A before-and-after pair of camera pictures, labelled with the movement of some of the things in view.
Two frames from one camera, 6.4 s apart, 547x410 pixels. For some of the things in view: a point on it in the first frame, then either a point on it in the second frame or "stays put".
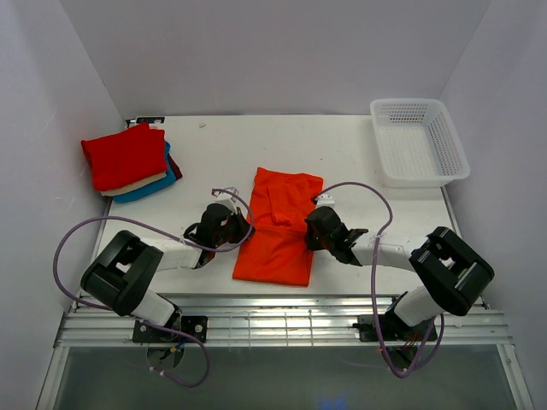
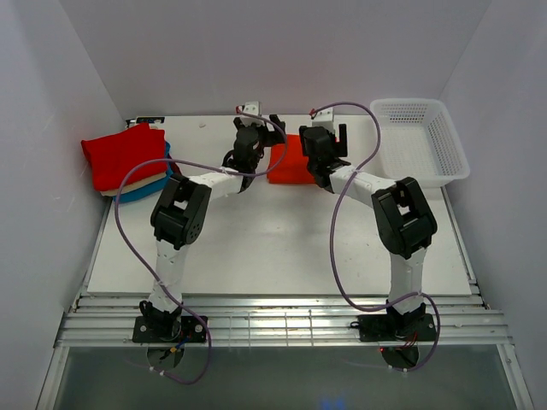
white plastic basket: x=420 y=147 stays put
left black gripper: x=244 y=226 → x=260 y=128
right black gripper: x=311 y=243 → x=339 y=149
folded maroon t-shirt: x=178 y=173 stays put
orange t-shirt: x=275 y=248 → x=287 y=163
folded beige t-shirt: x=137 y=184 stays put
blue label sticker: x=150 y=120 stays put
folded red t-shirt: x=126 y=156 stays put
